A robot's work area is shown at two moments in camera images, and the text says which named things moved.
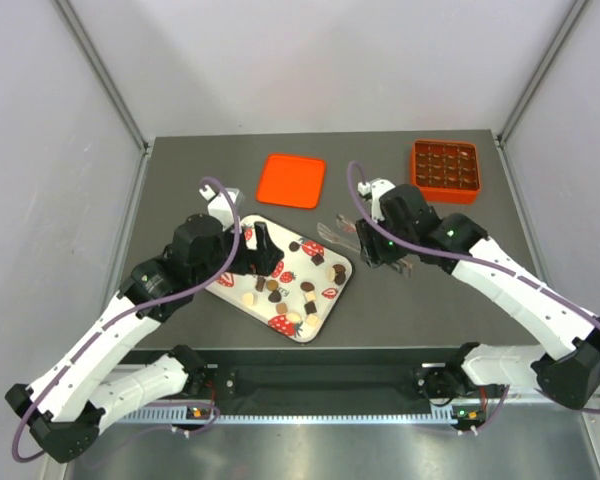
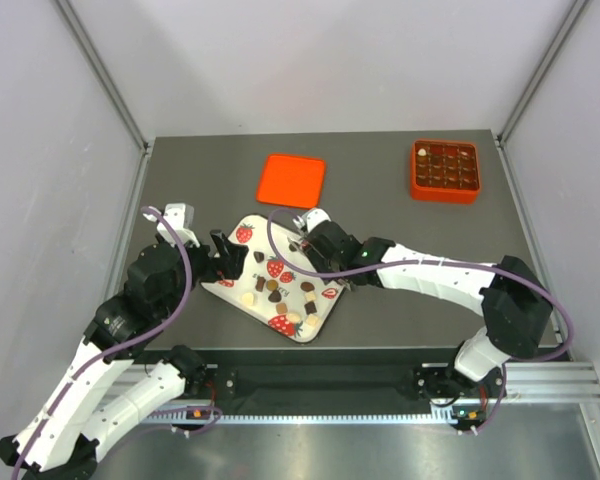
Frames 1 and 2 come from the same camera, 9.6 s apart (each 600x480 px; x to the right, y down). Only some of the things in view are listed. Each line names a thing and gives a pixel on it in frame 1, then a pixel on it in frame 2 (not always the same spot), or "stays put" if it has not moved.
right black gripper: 372,250 -> 318,263
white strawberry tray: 297,295 stays put
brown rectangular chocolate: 260,283 stays put
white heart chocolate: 248,298 stays put
